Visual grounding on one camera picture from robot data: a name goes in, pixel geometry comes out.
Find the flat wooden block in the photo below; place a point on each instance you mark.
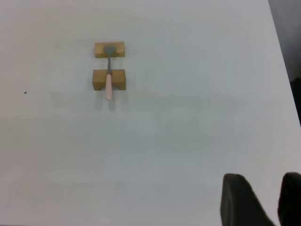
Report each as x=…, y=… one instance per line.
x=98, y=53

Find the arched wooden block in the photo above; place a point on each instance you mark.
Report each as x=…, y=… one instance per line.
x=97, y=78

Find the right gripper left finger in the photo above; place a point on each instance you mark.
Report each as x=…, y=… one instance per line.
x=237, y=202

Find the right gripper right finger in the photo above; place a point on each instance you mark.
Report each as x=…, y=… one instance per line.
x=291, y=200

